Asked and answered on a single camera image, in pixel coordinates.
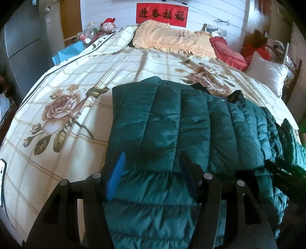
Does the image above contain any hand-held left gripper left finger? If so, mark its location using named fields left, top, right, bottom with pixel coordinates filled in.
left=25, top=151, right=126, bottom=249

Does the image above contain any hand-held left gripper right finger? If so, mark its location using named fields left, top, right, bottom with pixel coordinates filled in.
left=179, top=152, right=278, bottom=249

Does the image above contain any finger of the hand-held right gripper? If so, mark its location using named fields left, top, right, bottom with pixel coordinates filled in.
left=264, top=159, right=306, bottom=200

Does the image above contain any dark green puffer jacket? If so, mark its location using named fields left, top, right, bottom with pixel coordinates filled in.
left=102, top=76, right=306, bottom=249

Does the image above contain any floral checked bed sheet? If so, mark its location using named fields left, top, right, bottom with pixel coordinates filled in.
left=0, top=25, right=300, bottom=249

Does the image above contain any white pillow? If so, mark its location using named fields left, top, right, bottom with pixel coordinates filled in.
left=244, top=51, right=288, bottom=98

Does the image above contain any wooden chair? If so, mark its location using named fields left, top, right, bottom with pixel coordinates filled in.
left=282, top=21, right=303, bottom=104

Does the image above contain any blue bag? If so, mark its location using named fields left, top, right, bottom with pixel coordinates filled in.
left=52, top=41, right=87, bottom=66

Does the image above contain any white plastic bag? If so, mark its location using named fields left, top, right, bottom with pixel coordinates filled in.
left=0, top=92, right=13, bottom=121

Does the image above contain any red ruffled pillow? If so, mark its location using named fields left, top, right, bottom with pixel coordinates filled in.
left=209, top=36, right=248, bottom=72

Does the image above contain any red cloth bundle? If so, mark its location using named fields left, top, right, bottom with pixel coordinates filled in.
left=240, top=29, right=272, bottom=62

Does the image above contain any beige ruffled pillow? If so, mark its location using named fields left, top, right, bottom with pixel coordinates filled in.
left=132, top=20, right=217, bottom=58

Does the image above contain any pile of small toys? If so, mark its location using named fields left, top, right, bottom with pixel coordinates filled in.
left=78, top=22, right=106, bottom=45

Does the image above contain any plush toy with red hat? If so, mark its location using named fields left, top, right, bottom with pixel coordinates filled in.
left=100, top=17, right=118, bottom=33

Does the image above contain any wooden door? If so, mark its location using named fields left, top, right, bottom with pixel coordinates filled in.
left=60, top=0, right=82, bottom=47

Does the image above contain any grey wardrobe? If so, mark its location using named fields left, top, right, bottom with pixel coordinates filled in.
left=3, top=0, right=58, bottom=84

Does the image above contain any red wall banner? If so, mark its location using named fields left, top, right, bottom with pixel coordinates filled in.
left=136, top=3, right=189, bottom=28

